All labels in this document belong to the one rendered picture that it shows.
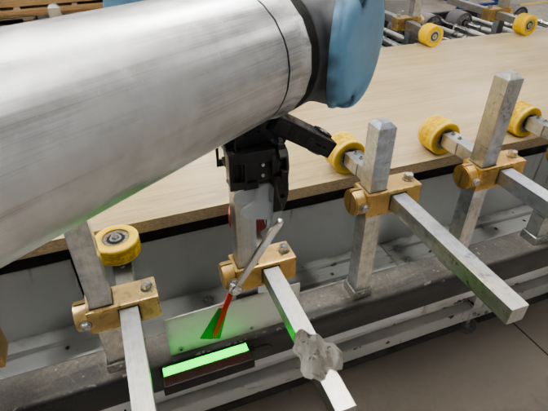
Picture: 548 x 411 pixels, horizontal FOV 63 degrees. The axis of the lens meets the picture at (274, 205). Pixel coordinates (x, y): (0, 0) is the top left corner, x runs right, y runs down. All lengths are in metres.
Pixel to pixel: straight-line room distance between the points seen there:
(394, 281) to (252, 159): 0.58
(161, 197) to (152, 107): 0.75
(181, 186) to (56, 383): 0.43
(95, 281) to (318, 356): 0.36
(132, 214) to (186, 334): 0.25
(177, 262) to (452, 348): 1.19
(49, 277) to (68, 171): 0.86
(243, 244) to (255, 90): 0.54
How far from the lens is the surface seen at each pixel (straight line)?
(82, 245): 0.71
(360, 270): 0.94
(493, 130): 0.93
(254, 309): 0.88
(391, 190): 0.84
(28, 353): 1.12
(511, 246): 1.24
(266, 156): 0.57
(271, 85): 0.26
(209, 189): 0.95
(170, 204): 0.92
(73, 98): 0.18
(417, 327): 1.70
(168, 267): 1.05
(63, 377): 0.94
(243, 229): 0.74
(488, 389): 1.83
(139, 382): 0.70
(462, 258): 0.74
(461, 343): 1.92
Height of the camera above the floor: 1.42
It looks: 36 degrees down
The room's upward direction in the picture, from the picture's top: straight up
